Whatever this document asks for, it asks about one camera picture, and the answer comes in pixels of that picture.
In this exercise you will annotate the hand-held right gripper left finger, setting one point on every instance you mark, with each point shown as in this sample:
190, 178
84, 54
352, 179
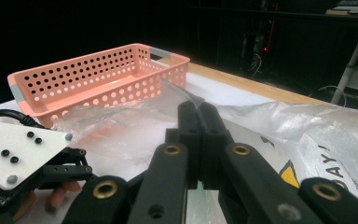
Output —
194, 133

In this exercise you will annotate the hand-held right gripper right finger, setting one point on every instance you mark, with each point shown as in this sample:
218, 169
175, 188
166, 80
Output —
213, 137

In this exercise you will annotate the clear plastic shopping bag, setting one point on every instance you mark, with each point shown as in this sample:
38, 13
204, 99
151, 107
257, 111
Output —
307, 124

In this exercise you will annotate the pink perforated plastic basket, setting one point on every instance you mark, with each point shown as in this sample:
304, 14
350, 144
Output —
84, 71

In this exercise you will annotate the white table board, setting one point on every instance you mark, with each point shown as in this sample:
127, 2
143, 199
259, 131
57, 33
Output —
227, 93

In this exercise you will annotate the wooden table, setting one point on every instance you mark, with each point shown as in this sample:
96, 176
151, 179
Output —
261, 85

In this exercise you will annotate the dark computer tower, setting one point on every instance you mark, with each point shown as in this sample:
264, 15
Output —
265, 37

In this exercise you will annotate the white metal table frame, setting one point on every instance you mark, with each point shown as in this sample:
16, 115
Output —
351, 67

